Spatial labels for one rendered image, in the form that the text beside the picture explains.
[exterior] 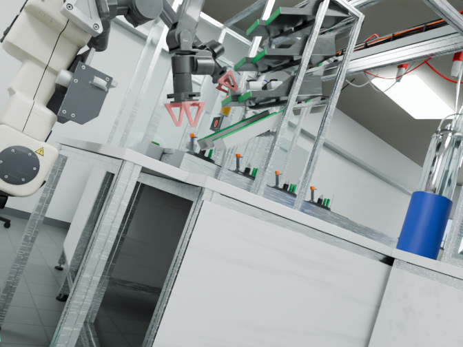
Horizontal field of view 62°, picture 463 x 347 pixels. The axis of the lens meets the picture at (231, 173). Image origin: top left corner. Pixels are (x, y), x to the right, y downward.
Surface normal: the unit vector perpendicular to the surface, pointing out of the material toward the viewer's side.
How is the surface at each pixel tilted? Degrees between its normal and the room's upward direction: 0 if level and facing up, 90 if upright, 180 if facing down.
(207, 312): 90
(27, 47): 90
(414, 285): 90
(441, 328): 90
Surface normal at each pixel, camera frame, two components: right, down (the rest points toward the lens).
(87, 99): 0.57, 0.11
